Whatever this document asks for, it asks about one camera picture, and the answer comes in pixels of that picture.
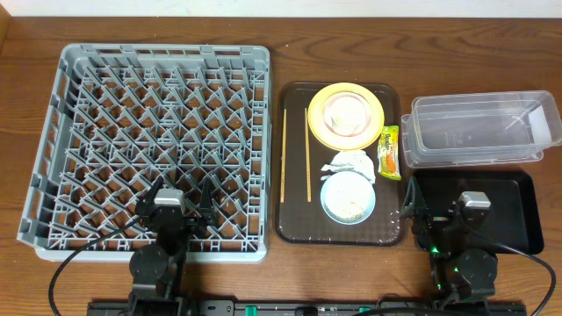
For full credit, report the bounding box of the green yellow snack wrapper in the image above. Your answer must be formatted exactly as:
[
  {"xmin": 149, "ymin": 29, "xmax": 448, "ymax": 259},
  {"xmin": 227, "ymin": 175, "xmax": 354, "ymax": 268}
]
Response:
[{"xmin": 378, "ymin": 126, "xmax": 401, "ymax": 181}]

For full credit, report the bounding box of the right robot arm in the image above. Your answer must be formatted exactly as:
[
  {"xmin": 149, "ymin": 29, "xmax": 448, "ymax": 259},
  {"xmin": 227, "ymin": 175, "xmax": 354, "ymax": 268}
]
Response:
[{"xmin": 400, "ymin": 176, "xmax": 498, "ymax": 310}]

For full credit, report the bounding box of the leftover rice pile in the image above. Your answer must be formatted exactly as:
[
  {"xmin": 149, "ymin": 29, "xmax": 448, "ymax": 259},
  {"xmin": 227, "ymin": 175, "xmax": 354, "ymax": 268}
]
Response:
[{"xmin": 325, "ymin": 177, "xmax": 372, "ymax": 222}]

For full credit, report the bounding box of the dark brown serving tray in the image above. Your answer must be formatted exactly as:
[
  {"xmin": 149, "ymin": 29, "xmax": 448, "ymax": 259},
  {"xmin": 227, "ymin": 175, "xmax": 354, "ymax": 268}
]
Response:
[{"xmin": 274, "ymin": 83, "xmax": 405, "ymax": 247}]

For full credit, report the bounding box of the white tissue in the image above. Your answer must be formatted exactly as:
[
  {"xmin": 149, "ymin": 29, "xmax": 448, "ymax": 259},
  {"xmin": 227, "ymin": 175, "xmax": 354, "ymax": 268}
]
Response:
[{"xmin": 321, "ymin": 149, "xmax": 376, "ymax": 184}]

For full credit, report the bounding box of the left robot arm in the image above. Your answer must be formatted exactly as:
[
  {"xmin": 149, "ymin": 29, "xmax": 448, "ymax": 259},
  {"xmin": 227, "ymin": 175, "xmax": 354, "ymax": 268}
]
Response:
[{"xmin": 126, "ymin": 177, "xmax": 218, "ymax": 316}]

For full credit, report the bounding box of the yellow plate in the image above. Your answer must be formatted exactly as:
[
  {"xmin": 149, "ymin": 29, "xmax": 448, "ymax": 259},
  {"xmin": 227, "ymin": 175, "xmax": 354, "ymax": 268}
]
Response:
[{"xmin": 307, "ymin": 83, "xmax": 385, "ymax": 151}]

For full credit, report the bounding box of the clear plastic bin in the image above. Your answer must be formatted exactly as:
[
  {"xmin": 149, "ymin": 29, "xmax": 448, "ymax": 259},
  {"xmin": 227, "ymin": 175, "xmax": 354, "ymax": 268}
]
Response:
[{"xmin": 401, "ymin": 90, "xmax": 561, "ymax": 169}]

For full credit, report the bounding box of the grey plastic dishwasher rack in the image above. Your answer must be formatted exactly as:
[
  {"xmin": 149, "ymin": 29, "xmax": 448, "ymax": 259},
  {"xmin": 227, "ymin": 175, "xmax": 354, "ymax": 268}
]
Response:
[{"xmin": 17, "ymin": 43, "xmax": 272, "ymax": 263}]

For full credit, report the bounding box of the white paper cup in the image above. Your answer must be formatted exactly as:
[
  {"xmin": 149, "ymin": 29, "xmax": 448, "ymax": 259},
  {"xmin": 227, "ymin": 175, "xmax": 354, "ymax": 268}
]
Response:
[{"xmin": 329, "ymin": 95, "xmax": 367, "ymax": 137}]

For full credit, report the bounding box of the pink small plate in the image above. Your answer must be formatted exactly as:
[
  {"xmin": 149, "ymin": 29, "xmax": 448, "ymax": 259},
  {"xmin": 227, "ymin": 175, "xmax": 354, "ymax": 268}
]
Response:
[{"xmin": 322, "ymin": 92, "xmax": 371, "ymax": 135}]

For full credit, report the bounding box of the light blue bowl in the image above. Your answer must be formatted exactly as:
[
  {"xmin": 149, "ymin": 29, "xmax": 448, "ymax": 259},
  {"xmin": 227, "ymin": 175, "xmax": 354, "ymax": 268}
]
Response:
[{"xmin": 320, "ymin": 171, "xmax": 376, "ymax": 226}]

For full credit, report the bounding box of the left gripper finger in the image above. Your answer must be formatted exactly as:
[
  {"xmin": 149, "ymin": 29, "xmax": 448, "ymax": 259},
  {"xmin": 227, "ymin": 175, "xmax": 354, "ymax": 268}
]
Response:
[
  {"xmin": 199, "ymin": 178, "xmax": 218, "ymax": 225},
  {"xmin": 135, "ymin": 176, "xmax": 163, "ymax": 215}
]

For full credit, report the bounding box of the black plastic tray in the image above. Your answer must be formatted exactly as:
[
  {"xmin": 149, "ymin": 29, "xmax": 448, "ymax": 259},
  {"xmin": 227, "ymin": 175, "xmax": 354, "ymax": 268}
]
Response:
[{"xmin": 414, "ymin": 169, "xmax": 544, "ymax": 255}]

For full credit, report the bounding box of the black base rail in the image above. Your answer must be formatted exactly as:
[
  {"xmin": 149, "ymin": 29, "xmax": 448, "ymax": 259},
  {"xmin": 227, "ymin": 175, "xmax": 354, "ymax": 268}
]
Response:
[{"xmin": 86, "ymin": 298, "xmax": 528, "ymax": 316}]

